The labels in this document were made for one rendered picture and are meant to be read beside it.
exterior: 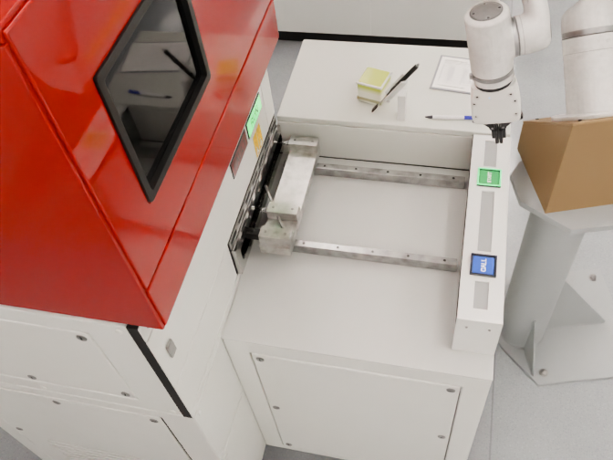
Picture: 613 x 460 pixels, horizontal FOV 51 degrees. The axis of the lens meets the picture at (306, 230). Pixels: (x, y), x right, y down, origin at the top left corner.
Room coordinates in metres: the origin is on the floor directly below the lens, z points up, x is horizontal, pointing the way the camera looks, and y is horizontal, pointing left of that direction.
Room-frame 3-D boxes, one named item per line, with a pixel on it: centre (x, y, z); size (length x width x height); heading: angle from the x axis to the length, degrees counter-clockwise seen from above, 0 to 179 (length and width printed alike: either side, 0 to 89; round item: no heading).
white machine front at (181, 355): (0.96, 0.18, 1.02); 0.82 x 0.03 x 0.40; 161
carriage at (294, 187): (1.13, 0.02, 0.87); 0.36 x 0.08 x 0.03; 161
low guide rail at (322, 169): (1.19, -0.20, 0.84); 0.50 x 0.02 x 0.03; 71
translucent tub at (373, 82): (1.36, -0.24, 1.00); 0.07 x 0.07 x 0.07; 55
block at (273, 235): (0.98, 0.08, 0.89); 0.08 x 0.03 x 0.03; 71
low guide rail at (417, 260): (0.93, -0.11, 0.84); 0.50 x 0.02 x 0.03; 71
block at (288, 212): (1.05, 0.05, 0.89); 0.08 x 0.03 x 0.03; 71
